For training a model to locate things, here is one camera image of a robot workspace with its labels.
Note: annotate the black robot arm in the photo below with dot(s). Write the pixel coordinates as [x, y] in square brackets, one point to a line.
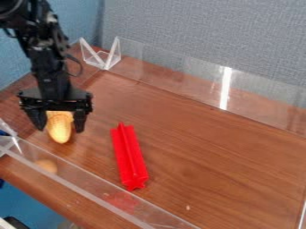
[29, 21]

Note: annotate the clear acrylic corner bracket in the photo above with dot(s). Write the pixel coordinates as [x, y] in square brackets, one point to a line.
[102, 60]

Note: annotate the clear acrylic wall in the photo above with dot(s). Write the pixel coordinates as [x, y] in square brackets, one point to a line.
[112, 199]
[267, 101]

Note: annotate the red star-shaped plastic bar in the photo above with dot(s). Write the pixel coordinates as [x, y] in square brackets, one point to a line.
[132, 170]

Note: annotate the yellow green toy corn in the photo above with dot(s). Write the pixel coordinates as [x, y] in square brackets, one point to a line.
[58, 125]

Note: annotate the clear acrylic left bracket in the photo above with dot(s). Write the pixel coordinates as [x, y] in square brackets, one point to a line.
[8, 139]

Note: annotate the clear acrylic front wall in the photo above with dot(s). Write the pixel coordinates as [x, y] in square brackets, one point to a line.
[112, 199]

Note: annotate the clear acrylic back wall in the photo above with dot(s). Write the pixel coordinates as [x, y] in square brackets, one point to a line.
[267, 101]

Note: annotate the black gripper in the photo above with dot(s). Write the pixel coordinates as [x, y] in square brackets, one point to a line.
[56, 95]

